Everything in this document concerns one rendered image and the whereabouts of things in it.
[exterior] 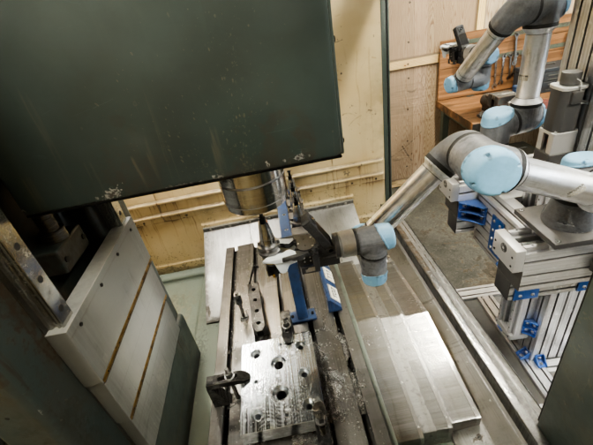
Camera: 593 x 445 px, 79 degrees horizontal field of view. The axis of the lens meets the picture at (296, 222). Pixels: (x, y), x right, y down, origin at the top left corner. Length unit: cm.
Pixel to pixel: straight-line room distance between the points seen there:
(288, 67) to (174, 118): 22
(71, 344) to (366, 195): 165
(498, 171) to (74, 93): 88
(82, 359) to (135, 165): 45
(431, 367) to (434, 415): 17
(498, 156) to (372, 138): 113
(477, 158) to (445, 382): 82
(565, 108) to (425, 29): 232
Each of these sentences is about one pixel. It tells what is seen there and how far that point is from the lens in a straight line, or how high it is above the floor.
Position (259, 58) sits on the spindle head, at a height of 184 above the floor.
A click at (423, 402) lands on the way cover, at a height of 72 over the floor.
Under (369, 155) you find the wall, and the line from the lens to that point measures 202.
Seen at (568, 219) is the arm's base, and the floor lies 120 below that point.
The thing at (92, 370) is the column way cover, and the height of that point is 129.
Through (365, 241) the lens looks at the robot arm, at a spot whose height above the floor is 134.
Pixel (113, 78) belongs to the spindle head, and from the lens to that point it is 72.
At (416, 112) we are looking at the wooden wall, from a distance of 382.
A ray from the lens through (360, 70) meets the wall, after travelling 189.
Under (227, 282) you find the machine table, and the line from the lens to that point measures 164.
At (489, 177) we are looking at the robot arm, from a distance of 96.
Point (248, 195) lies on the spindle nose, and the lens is 80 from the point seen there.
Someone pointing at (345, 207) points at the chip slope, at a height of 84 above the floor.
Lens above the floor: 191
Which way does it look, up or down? 32 degrees down
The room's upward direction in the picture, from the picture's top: 11 degrees counter-clockwise
